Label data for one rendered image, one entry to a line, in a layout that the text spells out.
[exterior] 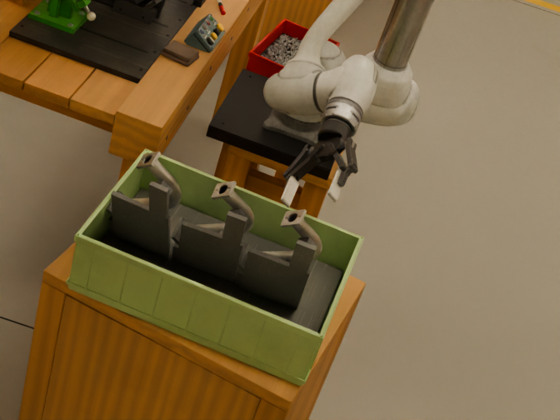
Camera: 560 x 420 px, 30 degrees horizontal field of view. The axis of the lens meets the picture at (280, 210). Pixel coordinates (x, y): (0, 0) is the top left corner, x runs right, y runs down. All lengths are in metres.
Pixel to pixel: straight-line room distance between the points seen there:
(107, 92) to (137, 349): 0.86
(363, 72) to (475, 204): 2.35
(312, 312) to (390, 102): 0.74
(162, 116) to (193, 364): 0.82
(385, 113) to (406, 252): 1.37
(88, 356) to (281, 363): 0.51
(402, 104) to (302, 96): 0.57
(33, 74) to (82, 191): 1.10
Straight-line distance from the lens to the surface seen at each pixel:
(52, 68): 3.15
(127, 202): 2.45
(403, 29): 2.93
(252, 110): 3.16
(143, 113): 3.00
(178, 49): 3.28
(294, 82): 2.56
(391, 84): 3.00
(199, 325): 2.46
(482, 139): 5.29
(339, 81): 2.50
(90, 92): 3.07
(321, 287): 2.66
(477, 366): 3.98
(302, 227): 2.31
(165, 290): 2.43
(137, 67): 3.20
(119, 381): 2.67
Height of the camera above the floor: 2.54
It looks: 36 degrees down
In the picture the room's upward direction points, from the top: 19 degrees clockwise
